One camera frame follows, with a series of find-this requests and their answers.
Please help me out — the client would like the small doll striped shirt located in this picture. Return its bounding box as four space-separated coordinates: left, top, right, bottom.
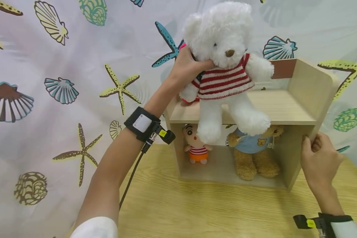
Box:
182 124 214 165

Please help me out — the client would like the white teddy bear striped sweater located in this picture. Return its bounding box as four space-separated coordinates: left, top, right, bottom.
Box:
179 1 275 145

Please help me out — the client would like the person's left forearm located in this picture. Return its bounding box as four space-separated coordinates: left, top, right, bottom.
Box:
70 78 182 238

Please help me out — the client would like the light wooden shelf box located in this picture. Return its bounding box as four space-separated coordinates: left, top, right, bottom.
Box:
164 59 340 192

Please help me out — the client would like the black wrist band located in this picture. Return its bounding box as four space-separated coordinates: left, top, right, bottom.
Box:
293 213 354 238
118 106 176 212

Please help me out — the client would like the person's right forearm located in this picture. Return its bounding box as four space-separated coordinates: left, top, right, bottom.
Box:
311 187 357 238

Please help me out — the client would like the person's right hand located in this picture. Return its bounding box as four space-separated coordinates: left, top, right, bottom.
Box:
300 132 344 199

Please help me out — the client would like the person's left hand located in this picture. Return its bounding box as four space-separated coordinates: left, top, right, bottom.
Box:
167 46 216 97

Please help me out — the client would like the brown teddy bear blue shirt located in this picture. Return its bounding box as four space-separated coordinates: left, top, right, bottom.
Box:
226 125 285 181

